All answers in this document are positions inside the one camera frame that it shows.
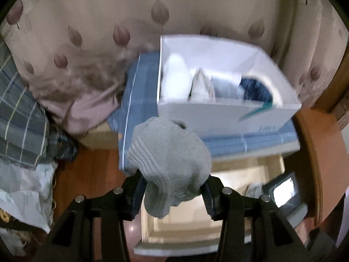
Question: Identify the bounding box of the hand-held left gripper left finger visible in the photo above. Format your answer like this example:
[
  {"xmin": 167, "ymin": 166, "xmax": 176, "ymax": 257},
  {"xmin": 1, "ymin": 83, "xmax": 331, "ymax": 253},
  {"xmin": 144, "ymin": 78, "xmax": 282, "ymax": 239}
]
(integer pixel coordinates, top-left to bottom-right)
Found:
[{"xmin": 35, "ymin": 169, "xmax": 148, "ymax": 262}]

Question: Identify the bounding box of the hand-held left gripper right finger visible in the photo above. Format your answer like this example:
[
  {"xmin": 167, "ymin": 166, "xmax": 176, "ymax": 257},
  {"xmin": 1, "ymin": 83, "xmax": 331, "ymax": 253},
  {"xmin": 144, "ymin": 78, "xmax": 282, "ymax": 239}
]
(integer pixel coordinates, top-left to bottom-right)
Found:
[{"xmin": 200, "ymin": 176, "xmax": 314, "ymax": 262}]

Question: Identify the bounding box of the light grey sock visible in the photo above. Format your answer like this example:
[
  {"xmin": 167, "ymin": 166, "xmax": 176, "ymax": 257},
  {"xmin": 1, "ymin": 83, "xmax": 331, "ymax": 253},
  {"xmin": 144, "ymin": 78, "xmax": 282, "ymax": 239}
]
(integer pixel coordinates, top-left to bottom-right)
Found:
[{"xmin": 245, "ymin": 183, "xmax": 263, "ymax": 197}]

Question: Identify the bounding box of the pale wooden drawer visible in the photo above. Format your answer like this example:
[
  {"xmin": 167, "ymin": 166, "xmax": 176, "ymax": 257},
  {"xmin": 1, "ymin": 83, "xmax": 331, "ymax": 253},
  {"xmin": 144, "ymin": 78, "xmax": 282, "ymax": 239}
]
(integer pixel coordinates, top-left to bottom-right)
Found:
[{"xmin": 133, "ymin": 154, "xmax": 287, "ymax": 257}]

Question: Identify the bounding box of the grey ribbed sock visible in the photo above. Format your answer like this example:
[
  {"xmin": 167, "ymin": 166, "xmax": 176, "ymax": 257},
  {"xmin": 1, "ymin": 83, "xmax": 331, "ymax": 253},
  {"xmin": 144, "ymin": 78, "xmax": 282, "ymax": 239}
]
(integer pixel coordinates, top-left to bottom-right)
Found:
[{"xmin": 127, "ymin": 117, "xmax": 212, "ymax": 219}]

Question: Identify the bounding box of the white cardboard box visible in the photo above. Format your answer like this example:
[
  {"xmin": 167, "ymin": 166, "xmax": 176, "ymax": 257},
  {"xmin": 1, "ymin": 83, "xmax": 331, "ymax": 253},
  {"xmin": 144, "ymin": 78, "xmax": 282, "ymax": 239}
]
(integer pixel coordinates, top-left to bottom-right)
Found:
[{"xmin": 157, "ymin": 34, "xmax": 303, "ymax": 136}]

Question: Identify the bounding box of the dark blue sock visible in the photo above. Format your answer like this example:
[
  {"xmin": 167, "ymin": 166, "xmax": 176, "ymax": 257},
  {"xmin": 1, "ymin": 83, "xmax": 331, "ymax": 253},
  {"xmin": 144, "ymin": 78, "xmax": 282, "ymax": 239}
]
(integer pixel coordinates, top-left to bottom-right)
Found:
[{"xmin": 238, "ymin": 75, "xmax": 274, "ymax": 105}]

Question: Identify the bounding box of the grey striped sock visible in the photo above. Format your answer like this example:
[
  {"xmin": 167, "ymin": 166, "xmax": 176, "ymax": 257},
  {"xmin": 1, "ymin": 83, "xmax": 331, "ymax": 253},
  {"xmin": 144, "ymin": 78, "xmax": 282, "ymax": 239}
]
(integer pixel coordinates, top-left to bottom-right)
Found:
[{"xmin": 189, "ymin": 68, "xmax": 216, "ymax": 103}]

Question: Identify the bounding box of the large white sock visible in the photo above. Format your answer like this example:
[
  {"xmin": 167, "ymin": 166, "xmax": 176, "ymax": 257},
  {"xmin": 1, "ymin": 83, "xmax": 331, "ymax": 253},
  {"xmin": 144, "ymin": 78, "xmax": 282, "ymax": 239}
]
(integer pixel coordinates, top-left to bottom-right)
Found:
[{"xmin": 161, "ymin": 55, "xmax": 193, "ymax": 100}]

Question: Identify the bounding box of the dark patterned cloth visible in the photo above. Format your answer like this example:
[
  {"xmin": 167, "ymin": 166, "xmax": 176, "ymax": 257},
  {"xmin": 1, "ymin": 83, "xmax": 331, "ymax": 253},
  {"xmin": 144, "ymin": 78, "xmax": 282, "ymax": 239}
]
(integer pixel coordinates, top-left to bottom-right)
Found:
[{"xmin": 53, "ymin": 131, "xmax": 79, "ymax": 161}]

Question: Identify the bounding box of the blue plaid sheet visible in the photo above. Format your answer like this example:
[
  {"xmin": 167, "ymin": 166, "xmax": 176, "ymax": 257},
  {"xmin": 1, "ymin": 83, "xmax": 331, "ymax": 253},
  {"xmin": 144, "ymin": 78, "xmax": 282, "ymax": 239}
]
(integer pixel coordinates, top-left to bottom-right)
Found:
[{"xmin": 108, "ymin": 50, "xmax": 300, "ymax": 176}]

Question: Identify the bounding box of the white plastic bag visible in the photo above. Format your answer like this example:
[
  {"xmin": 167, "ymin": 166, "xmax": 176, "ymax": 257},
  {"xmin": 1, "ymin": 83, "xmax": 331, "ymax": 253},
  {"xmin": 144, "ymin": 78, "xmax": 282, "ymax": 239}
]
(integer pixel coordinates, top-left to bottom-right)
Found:
[{"xmin": 0, "ymin": 161, "xmax": 58, "ymax": 234}]

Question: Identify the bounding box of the dark plaid cloth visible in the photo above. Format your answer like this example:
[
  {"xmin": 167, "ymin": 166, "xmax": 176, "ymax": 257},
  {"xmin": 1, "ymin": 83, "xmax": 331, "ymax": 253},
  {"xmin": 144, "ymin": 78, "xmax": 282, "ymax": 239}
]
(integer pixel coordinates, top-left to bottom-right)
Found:
[{"xmin": 0, "ymin": 41, "xmax": 59, "ymax": 170}]

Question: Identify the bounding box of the beige leaf-print cloth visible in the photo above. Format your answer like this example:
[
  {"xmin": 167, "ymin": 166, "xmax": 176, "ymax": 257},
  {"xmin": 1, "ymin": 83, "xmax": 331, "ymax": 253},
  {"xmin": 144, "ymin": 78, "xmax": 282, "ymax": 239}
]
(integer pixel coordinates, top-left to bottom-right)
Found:
[{"xmin": 0, "ymin": 0, "xmax": 349, "ymax": 142}]

